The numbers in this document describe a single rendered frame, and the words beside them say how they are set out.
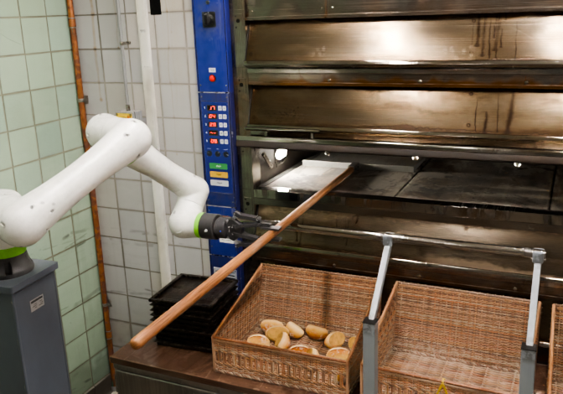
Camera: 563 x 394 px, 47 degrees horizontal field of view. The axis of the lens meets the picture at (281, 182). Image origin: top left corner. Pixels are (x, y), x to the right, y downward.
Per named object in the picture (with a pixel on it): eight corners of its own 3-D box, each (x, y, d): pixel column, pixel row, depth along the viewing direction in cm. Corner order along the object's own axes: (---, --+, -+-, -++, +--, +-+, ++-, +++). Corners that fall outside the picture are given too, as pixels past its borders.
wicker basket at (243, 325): (263, 318, 295) (260, 261, 288) (384, 338, 273) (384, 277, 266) (210, 372, 252) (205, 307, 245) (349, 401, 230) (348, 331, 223)
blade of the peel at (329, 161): (413, 172, 300) (414, 166, 299) (302, 165, 321) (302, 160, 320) (428, 155, 332) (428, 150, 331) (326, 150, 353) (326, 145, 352)
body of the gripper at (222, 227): (223, 212, 232) (246, 215, 228) (224, 235, 234) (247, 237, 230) (213, 219, 225) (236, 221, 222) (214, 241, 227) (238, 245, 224)
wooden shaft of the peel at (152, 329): (139, 352, 150) (137, 340, 150) (128, 350, 152) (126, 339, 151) (353, 173, 302) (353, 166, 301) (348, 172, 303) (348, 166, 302)
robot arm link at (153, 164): (116, 167, 221) (137, 164, 214) (127, 137, 225) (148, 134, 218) (188, 212, 245) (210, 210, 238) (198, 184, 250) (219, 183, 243)
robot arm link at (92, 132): (90, 142, 201) (110, 107, 204) (71, 137, 210) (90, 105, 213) (134, 168, 213) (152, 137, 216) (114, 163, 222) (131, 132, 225)
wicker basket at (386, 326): (394, 339, 272) (395, 278, 264) (539, 365, 248) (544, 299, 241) (357, 403, 229) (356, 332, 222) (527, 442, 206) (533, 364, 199)
